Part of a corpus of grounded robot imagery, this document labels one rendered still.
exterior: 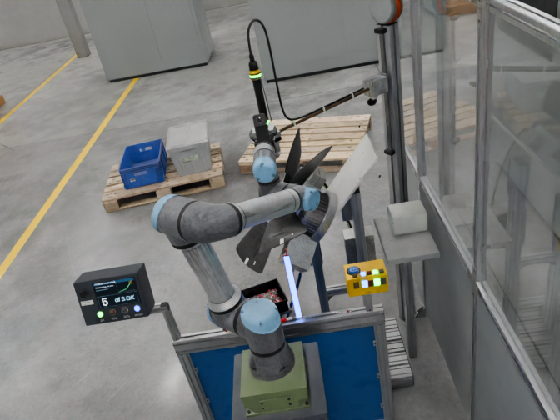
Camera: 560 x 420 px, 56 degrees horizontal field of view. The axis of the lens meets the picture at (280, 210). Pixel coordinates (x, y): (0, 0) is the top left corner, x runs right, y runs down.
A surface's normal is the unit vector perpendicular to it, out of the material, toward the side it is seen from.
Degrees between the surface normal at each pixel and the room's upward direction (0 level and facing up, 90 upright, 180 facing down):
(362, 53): 90
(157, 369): 0
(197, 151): 95
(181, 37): 90
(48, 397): 0
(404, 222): 90
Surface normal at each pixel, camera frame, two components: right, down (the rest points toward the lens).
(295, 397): 0.04, 0.52
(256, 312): -0.07, -0.84
